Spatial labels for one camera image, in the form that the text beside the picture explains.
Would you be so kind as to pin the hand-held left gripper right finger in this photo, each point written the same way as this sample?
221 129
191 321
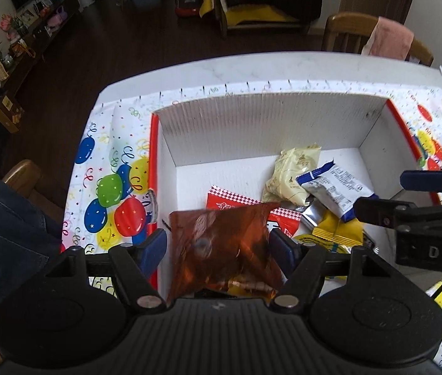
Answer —
283 247

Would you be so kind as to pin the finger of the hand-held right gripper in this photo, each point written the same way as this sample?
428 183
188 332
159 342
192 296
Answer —
424 180
381 211

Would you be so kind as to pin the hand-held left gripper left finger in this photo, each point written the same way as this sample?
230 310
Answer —
154 246

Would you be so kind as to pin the yellow cartoon candy packet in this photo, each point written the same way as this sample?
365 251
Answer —
318 241

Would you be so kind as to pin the yellow snack packet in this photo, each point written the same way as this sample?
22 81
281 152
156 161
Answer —
342 230

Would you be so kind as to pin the silver foil packet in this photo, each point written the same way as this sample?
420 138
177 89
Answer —
310 211

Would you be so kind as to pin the white and blue snack packet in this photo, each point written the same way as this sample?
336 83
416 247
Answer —
338 187

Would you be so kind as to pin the brown foil snack bag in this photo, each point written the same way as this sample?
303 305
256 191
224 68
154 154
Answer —
221 242

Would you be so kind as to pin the red snack packet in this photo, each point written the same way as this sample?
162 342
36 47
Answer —
224 199

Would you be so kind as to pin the cream snack packet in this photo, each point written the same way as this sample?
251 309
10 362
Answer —
291 168

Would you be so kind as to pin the white cardboard box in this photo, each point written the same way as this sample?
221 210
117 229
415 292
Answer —
244 136

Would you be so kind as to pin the balloon print tablecloth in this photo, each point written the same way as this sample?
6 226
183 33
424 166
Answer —
119 144

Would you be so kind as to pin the pink towel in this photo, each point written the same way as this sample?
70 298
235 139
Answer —
389 39

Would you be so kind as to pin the wooden chair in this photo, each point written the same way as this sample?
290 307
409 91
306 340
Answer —
342 31
25 175

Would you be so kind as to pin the blue jeans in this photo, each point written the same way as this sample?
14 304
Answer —
5 250

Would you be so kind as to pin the small cardboard box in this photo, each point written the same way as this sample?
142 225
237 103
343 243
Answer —
7 113

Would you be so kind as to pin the wooden bench with yellow cushion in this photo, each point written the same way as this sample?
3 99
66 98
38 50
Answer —
260 17

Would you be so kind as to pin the dark television stand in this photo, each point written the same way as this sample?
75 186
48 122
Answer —
37 43

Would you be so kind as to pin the red toy car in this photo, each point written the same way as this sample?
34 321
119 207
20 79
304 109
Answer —
187 4

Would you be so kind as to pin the purple toy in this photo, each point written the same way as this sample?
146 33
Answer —
57 17

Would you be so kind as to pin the pink flowers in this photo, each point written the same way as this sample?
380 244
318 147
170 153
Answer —
6 25

